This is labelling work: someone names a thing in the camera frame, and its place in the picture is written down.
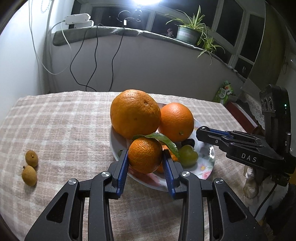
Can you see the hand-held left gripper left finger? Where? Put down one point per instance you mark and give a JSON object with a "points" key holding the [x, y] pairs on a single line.
{"points": [[122, 171]]}

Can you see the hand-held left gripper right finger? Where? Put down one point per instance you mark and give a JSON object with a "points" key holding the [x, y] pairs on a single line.
{"points": [[167, 171]]}

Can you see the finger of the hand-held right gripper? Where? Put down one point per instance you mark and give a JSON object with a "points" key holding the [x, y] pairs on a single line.
{"points": [[220, 132], [208, 136]]}

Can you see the dark purple fruit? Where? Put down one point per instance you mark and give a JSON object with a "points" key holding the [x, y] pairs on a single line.
{"points": [[189, 141]]}

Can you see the green fruit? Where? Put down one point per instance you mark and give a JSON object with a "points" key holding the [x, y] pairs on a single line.
{"points": [[188, 156]]}

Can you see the mandarin with green leaf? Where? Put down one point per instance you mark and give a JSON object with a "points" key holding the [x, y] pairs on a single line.
{"points": [[144, 155]]}

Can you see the white floral plate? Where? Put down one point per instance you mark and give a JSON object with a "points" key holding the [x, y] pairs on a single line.
{"points": [[203, 166]]}

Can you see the smooth round orange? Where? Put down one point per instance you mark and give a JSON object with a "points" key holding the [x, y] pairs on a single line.
{"points": [[177, 121]]}

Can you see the large bumpy orange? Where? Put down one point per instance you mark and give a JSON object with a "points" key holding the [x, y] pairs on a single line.
{"points": [[135, 113]]}

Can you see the small leafless mandarin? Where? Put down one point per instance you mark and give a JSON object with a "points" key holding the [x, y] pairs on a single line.
{"points": [[174, 158]]}

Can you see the white lace cloth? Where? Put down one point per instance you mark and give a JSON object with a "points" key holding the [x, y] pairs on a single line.
{"points": [[256, 111]]}

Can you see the green snack bag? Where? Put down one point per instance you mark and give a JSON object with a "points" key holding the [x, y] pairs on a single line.
{"points": [[223, 92]]}

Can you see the beige cloth bundle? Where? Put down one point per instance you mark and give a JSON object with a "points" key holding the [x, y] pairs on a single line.
{"points": [[251, 185]]}

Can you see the grey curtain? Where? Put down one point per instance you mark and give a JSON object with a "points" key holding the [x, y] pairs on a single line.
{"points": [[266, 58]]}

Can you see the beige checked cloth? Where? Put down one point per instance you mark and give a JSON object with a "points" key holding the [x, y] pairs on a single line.
{"points": [[69, 120]]}

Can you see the brown longan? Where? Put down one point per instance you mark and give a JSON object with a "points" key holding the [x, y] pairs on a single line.
{"points": [[29, 176], [32, 158]]}

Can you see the spider plant in green pot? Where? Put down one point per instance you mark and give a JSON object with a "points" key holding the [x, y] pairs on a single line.
{"points": [[187, 34]]}

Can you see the small purple flower plant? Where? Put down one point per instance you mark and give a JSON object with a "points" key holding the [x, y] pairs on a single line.
{"points": [[170, 32]]}

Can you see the window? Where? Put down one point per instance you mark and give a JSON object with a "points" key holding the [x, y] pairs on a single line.
{"points": [[231, 20]]}

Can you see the white power strip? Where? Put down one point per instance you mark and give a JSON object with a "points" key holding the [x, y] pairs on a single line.
{"points": [[78, 19]]}

